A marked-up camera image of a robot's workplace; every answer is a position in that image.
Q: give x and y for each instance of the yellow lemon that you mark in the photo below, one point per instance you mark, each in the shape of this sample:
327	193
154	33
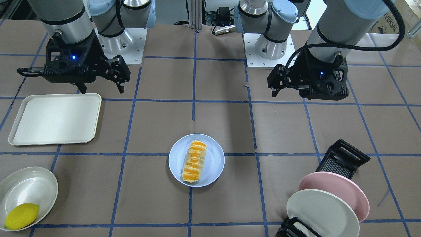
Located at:
21	216

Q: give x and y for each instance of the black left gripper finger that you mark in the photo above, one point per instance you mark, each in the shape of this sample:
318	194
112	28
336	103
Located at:
277	79

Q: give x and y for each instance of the silver cylindrical connector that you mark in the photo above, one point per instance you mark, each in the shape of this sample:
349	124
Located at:
223	30

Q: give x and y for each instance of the black dish rack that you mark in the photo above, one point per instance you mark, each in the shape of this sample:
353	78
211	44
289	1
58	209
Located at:
340	158

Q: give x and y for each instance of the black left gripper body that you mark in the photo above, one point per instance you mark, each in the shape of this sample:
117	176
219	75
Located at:
298	67

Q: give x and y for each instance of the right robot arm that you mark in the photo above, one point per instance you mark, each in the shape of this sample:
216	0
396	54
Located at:
75	21

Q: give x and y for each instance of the pink plate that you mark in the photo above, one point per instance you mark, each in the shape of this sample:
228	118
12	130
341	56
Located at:
340	186

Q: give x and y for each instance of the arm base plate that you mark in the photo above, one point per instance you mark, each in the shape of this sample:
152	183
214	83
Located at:
255	61
130	45

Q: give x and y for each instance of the blue plate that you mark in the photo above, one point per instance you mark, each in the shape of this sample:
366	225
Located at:
214	160

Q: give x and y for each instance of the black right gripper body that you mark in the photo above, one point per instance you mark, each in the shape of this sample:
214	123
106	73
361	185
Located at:
95	56

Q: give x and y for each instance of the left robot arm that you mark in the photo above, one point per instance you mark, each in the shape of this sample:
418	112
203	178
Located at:
341	26

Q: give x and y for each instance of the aluminium frame post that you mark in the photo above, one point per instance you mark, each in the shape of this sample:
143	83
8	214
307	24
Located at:
195	8

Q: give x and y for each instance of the cream plate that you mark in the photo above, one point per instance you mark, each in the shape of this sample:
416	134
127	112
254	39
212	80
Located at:
324	212

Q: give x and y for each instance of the cardboard box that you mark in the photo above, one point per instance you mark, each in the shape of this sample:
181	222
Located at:
410	11

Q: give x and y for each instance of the white rectangular tray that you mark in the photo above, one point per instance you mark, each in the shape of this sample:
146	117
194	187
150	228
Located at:
56	119

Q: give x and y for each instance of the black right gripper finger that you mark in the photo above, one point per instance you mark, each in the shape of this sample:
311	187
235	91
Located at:
31	72
117	71

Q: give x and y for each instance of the orange striped bread roll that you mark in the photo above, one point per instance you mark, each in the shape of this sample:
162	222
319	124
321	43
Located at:
194	162

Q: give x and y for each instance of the black power adapter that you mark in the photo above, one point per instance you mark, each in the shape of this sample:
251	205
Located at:
223	14

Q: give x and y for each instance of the white shallow bowl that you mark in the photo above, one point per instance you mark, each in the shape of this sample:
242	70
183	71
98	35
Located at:
35	185

